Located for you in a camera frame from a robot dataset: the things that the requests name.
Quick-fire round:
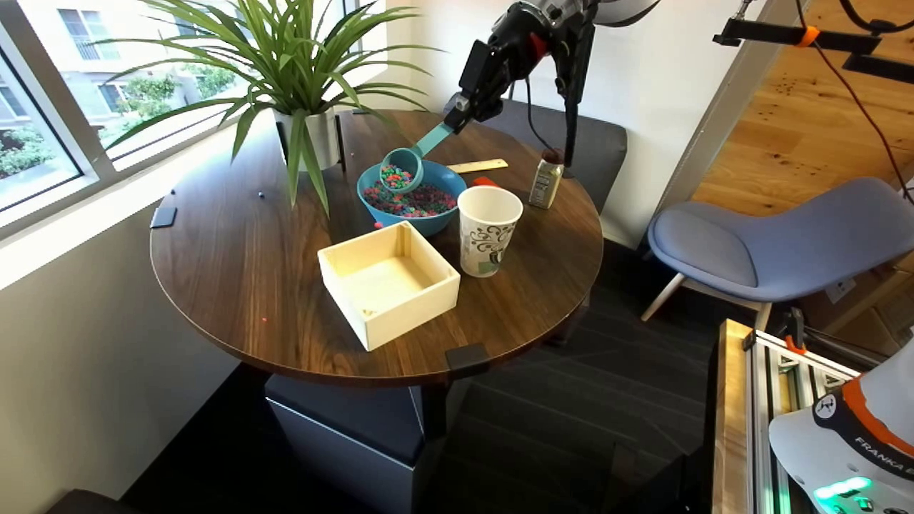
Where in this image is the blue bowl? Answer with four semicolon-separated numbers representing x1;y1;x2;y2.
353;157;472;239

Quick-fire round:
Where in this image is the teal measuring spoon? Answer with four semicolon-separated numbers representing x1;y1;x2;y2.
376;123;456;196

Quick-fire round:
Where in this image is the pale wooden ruler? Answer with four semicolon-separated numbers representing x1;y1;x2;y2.
443;153;512;176

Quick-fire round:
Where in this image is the black overhead camera rig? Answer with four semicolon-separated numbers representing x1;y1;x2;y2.
710;0;914;83

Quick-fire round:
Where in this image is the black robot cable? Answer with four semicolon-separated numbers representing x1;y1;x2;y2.
512;16;599;167

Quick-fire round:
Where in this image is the white plant pot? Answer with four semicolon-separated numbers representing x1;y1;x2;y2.
272;105;349;175

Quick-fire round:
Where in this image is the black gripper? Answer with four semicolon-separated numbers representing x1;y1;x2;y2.
439;6;555;136

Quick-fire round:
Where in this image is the black tape patch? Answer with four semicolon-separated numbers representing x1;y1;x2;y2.
443;346;491;370
148;195;179;232

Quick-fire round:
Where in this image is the aluminium rail wooden cart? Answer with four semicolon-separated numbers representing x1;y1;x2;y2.
708;316;859;514

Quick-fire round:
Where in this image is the colourful cereal heap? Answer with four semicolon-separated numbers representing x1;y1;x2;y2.
366;182;461;223

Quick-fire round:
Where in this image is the small scooped cereal portion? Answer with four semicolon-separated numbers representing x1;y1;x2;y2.
383;163;418;192

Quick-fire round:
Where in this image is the light blue chair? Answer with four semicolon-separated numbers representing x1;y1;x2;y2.
636;176;914;330

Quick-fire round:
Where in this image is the white printed paper cup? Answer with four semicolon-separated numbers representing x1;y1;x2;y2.
455;182;525;280

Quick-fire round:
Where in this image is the square pale wooden box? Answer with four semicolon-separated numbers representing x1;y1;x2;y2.
313;219;463;355

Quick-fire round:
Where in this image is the spice jar with brown lid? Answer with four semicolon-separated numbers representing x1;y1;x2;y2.
525;153;569;210

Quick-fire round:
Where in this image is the green spiky plant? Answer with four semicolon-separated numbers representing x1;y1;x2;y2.
95;0;439;217

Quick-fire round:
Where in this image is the white orange robot base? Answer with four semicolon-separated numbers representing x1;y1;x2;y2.
765;330;914;514

